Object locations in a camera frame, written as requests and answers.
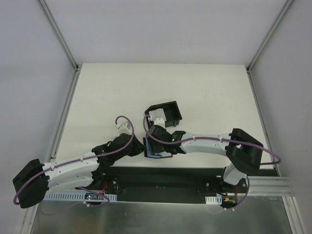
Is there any black leather card holder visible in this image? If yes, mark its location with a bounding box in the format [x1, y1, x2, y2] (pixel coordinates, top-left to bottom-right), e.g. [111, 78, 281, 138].
[142, 136, 174, 159]

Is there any black card tray box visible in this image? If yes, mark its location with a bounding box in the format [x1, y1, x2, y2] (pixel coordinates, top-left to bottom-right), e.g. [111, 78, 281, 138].
[144, 101, 182, 128]

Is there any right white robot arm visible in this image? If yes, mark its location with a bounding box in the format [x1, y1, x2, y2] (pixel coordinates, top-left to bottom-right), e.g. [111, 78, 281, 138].
[146, 125, 263, 192]

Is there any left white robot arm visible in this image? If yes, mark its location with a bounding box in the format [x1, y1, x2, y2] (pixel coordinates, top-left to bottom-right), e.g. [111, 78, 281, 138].
[13, 134, 145, 209]

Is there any white credit card stack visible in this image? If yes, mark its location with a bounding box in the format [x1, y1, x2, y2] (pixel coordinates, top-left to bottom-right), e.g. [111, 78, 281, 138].
[148, 108, 166, 121]

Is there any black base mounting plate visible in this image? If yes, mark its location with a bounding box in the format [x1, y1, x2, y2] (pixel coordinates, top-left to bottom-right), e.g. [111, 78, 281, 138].
[86, 167, 247, 204]

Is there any left electronics board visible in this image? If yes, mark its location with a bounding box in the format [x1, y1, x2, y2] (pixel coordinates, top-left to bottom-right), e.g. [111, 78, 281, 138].
[85, 193, 106, 200]

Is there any electronics board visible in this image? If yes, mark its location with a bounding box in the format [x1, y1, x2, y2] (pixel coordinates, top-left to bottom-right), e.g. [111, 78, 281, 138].
[222, 196, 238, 204]
[85, 193, 106, 200]

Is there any right electronics board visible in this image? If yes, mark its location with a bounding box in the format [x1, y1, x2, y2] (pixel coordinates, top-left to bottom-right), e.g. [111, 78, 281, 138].
[222, 196, 238, 204]

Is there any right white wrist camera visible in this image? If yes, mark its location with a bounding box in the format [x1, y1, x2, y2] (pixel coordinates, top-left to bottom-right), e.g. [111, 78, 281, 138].
[149, 117, 166, 128]

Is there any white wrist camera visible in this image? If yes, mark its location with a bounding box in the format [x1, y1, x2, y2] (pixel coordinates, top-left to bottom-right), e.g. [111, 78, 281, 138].
[149, 117, 166, 128]
[116, 122, 132, 135]

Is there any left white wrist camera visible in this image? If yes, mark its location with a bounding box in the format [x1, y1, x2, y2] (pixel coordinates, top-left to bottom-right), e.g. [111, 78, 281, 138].
[116, 122, 132, 135]

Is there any right white cable duct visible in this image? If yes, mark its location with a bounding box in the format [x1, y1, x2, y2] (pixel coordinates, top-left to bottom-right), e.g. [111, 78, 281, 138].
[205, 195, 222, 205]

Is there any white cable duct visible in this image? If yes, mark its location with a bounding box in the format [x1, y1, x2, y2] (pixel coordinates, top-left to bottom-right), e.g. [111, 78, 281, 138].
[205, 195, 222, 205]
[44, 192, 117, 202]

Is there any left aluminium side rail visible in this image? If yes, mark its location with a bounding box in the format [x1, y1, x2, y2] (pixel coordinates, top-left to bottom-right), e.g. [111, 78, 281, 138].
[44, 66, 81, 162]

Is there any aluminium side rail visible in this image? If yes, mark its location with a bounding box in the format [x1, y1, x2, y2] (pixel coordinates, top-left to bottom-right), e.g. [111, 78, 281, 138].
[246, 70, 280, 171]
[44, 66, 81, 162]

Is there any left white cable duct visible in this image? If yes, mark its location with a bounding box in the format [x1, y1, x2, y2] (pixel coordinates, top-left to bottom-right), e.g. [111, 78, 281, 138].
[44, 192, 117, 202]

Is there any right aluminium side rail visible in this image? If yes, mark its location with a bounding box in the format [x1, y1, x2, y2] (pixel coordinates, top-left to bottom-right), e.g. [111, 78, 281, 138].
[246, 70, 280, 171]

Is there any front aluminium extrusion rail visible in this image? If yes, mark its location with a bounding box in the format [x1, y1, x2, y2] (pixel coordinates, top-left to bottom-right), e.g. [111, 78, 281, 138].
[248, 176, 294, 197]

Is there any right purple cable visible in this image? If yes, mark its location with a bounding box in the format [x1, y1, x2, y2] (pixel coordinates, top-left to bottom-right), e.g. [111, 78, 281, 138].
[142, 114, 282, 166]

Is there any right aluminium frame post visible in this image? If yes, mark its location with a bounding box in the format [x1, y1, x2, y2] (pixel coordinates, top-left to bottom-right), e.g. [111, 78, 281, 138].
[246, 0, 295, 74]

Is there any aluminium frame post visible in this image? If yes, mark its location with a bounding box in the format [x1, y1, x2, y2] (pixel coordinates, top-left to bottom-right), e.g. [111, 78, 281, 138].
[37, 0, 79, 71]
[246, 0, 295, 74]

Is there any left aluminium frame post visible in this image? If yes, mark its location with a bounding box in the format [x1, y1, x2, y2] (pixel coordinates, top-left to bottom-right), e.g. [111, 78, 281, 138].
[37, 0, 79, 71]

